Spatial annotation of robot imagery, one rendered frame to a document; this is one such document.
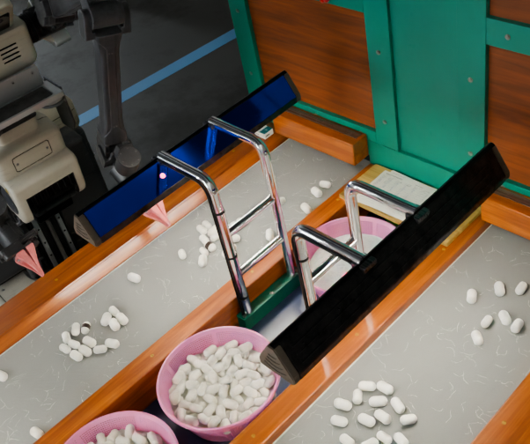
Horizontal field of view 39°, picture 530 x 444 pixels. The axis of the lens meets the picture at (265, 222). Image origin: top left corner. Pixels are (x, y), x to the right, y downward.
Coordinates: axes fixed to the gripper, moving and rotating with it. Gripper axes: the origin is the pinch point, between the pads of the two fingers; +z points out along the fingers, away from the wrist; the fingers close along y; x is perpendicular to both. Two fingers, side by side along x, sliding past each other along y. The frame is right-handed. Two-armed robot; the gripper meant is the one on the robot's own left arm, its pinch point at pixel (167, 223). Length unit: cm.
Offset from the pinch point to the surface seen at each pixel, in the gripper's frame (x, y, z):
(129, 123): 168, 88, -82
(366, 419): -41, -12, 61
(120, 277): 7.7, -16.2, 2.4
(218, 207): -38.1, -4.4, 10.3
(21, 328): 9.9, -42.1, -2.6
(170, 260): 3.6, -4.6, 7.5
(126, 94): 184, 105, -102
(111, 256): 9.5, -13.9, -3.4
